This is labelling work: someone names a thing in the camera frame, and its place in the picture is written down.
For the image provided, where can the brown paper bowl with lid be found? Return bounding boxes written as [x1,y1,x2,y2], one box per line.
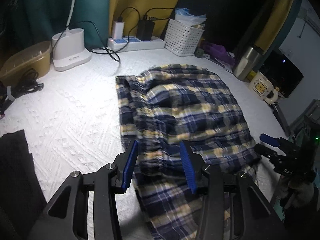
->
[1,41,52,86]

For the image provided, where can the white blue plastic bag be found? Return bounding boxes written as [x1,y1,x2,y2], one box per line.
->
[175,8,206,27]

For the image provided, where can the purple cloth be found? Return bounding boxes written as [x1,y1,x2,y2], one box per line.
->
[202,41,235,66]

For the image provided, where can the black charger adapter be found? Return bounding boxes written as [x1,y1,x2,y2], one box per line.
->
[136,15,155,41]

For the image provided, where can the white power strip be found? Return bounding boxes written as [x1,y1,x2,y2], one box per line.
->
[107,36,165,53]

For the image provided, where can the bundled black cable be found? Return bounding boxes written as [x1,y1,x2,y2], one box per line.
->
[0,68,45,117]

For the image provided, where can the black monitor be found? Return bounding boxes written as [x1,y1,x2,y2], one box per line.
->
[259,49,304,98]

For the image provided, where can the white textured table cover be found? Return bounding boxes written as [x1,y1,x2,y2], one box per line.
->
[0,47,288,240]

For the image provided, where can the small green textured jar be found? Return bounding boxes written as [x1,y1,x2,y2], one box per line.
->
[194,48,205,58]

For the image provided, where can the white charger adapter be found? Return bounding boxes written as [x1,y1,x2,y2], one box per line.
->
[111,17,125,40]

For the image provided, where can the black power cable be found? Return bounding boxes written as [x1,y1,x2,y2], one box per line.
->
[75,6,176,63]

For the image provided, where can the cream bear mug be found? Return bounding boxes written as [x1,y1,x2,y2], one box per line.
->
[248,72,278,105]

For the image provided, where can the white perforated plastic basket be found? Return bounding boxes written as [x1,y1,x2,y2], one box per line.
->
[164,19,204,56]

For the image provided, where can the stainless steel tumbler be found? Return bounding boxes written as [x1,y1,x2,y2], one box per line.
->
[233,45,264,81]

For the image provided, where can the blue yellow plaid pants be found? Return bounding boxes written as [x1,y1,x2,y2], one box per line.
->
[116,64,260,239]

